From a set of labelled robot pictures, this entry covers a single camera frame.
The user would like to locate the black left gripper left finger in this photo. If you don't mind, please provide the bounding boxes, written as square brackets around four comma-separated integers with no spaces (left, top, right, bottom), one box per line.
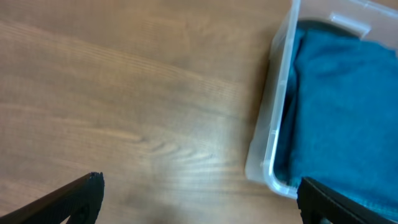
[1,172,104,224]

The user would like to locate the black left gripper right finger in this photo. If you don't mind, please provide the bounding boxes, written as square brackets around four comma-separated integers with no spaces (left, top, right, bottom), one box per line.
[297,177,394,224]

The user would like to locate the blue denim cloth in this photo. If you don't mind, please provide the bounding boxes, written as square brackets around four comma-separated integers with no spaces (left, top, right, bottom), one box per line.
[274,29,397,220]

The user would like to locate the black cloth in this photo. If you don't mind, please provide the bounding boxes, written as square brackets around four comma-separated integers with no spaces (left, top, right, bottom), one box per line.
[281,19,358,126]

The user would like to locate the clear plastic storage bin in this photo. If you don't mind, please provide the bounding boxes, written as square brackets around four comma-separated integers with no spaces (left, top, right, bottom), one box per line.
[245,0,397,199]

